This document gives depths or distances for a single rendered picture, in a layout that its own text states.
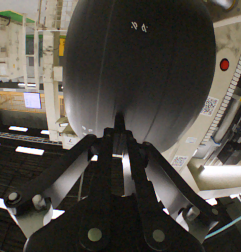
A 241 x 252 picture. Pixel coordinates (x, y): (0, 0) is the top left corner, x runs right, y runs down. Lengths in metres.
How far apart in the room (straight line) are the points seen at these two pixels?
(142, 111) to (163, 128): 0.06
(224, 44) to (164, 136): 0.39
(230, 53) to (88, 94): 0.48
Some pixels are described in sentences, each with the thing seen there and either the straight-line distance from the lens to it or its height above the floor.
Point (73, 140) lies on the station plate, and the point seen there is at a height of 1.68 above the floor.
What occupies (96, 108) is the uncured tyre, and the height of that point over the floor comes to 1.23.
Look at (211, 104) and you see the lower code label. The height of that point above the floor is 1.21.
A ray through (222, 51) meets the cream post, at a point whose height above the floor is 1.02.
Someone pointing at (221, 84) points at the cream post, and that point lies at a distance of 0.53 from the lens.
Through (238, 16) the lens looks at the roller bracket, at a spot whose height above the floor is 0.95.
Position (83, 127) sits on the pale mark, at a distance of 0.24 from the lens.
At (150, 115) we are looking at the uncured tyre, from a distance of 0.20.
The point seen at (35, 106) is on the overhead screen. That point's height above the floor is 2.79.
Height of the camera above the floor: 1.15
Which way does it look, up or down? 29 degrees up
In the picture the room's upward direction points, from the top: 169 degrees counter-clockwise
